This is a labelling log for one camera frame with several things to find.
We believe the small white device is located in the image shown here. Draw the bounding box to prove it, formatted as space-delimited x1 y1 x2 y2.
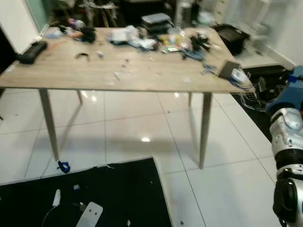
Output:
230 68 250 87

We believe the long black case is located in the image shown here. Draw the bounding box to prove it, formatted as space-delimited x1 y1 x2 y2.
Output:
17 41 48 65

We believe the dark square board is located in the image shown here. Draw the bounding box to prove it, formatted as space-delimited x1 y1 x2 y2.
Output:
218 60 242 79

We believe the blue plastic machine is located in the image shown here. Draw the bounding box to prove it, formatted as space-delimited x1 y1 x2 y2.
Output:
269 66 303 114

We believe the black open box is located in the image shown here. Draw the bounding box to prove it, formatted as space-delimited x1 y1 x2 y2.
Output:
213 23 251 55

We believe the white paper trash piece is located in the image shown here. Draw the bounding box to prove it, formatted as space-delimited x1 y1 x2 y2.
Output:
53 189 62 208

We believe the white wire tangle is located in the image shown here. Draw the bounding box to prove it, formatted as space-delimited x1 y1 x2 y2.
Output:
236 66 285 112

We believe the black tool cluster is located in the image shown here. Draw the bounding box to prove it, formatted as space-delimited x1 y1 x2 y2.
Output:
182 33 212 60

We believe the grey tray stack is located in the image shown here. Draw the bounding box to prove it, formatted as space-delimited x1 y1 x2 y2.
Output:
141 13 172 36

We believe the black gadget with pink bits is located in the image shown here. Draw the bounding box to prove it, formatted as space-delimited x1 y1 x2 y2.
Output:
69 19 97 44

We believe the grey robot left foot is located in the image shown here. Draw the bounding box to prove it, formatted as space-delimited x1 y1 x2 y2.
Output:
75 201 104 227

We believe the white paper pile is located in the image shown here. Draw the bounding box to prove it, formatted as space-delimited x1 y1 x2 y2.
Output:
108 26 158 51

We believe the thin black cable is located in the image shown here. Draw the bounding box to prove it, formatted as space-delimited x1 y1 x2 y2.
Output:
41 203 86 227

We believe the small blue clip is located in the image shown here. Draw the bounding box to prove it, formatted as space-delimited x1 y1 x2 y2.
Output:
57 160 71 174

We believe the black ring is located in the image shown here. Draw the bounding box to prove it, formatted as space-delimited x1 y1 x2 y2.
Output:
75 52 91 61

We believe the large black floor mat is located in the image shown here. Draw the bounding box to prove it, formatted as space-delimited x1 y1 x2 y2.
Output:
0 157 174 227

